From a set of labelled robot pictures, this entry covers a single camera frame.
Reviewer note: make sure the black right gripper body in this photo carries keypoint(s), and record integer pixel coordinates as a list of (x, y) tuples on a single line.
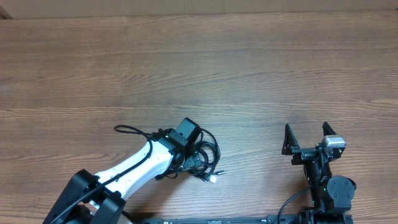
[(303, 156)]

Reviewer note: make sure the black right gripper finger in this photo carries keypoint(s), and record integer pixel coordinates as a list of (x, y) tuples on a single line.
[(290, 142), (327, 130)]

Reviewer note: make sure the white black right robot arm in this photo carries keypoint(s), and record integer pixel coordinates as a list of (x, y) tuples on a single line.
[(331, 194)]

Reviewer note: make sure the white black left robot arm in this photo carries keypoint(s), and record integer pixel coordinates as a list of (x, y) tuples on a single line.
[(101, 197)]

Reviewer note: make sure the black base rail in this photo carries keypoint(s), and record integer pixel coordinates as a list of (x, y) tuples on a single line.
[(270, 219)]

